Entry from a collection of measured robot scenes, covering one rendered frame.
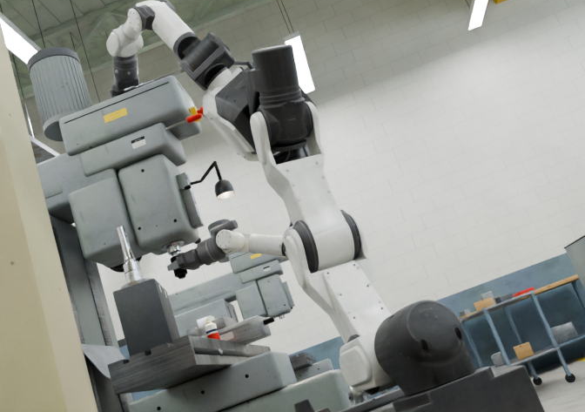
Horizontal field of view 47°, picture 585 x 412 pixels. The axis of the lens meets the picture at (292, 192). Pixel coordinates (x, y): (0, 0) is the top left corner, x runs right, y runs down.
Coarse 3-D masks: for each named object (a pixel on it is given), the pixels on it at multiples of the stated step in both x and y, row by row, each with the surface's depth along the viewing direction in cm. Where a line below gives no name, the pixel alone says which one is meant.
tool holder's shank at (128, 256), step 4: (120, 228) 194; (124, 228) 195; (120, 232) 194; (124, 232) 195; (120, 236) 194; (124, 236) 194; (120, 240) 194; (124, 240) 193; (128, 240) 194; (124, 244) 193; (128, 244) 194; (124, 248) 193; (128, 248) 193; (124, 252) 192; (128, 252) 192; (124, 256) 192; (128, 256) 192; (132, 256) 192; (124, 260) 192; (128, 260) 192; (132, 260) 192
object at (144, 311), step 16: (128, 288) 184; (144, 288) 185; (160, 288) 191; (128, 304) 183; (144, 304) 183; (160, 304) 183; (128, 320) 182; (144, 320) 182; (160, 320) 182; (128, 336) 181; (144, 336) 181; (160, 336) 181; (176, 336) 192
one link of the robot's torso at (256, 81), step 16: (272, 48) 176; (288, 48) 178; (256, 64) 179; (272, 64) 177; (288, 64) 178; (256, 80) 181; (272, 80) 178; (288, 80) 179; (256, 96) 185; (272, 96) 179; (288, 96) 179; (304, 144) 185
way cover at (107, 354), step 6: (84, 348) 225; (90, 348) 229; (96, 348) 234; (102, 348) 239; (108, 348) 245; (114, 348) 251; (84, 354) 221; (90, 354) 225; (96, 354) 230; (102, 354) 235; (108, 354) 240; (114, 354) 245; (120, 354) 251; (90, 360) 220; (96, 360) 224; (102, 360) 229; (108, 360) 234; (114, 360) 240; (96, 366) 220; (102, 366) 224; (102, 372) 219; (108, 372) 224
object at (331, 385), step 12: (336, 372) 210; (300, 384) 209; (312, 384) 209; (324, 384) 208; (336, 384) 208; (264, 396) 210; (276, 396) 209; (288, 396) 209; (300, 396) 208; (312, 396) 208; (324, 396) 207; (336, 396) 207; (348, 396) 215; (228, 408) 212; (240, 408) 210; (252, 408) 209; (264, 408) 209; (276, 408) 208; (288, 408) 208; (324, 408) 206; (336, 408) 206
